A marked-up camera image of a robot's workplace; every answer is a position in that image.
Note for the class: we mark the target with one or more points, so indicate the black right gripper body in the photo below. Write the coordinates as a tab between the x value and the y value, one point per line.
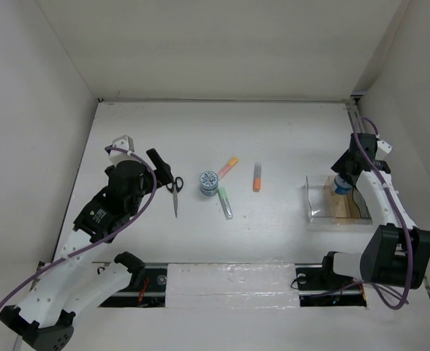
347	178

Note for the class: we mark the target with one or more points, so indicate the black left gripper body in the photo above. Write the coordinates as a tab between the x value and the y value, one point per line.
148	184

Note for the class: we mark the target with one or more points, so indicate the blue white round jar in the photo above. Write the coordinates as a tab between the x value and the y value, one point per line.
341	186
209	181

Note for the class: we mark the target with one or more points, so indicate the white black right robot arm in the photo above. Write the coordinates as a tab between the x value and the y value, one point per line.
398	252

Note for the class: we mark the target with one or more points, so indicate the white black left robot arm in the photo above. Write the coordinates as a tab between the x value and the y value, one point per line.
45	318

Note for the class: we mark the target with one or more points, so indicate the smoked grey plastic tray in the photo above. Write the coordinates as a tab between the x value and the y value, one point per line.
358	208

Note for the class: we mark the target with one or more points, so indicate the clear plastic tray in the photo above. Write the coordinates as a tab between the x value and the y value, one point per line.
319	206

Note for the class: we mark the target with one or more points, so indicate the wooden tray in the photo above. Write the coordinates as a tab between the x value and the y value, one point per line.
339	205

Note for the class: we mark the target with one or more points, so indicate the green highlighter clear cap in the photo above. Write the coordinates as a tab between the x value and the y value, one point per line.
225	203

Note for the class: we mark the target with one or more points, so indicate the pink highlighter yellow cap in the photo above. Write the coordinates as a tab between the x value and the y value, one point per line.
227	167

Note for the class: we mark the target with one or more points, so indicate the orange highlighter grey cap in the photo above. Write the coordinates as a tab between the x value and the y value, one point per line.
257	177

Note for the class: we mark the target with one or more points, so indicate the black handled scissors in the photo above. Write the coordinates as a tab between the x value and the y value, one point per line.
175	187

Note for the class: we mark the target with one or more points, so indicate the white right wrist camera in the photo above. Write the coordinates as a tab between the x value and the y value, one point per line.
383	149

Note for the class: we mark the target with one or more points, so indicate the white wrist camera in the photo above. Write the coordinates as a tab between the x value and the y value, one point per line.
383	149
119	150

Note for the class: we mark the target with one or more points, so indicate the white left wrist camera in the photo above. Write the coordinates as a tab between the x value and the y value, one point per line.
119	150

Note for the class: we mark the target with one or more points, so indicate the aluminium side rail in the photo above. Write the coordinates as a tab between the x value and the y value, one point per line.
361	117

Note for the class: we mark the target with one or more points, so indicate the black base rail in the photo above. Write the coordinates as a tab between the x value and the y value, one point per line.
149	292

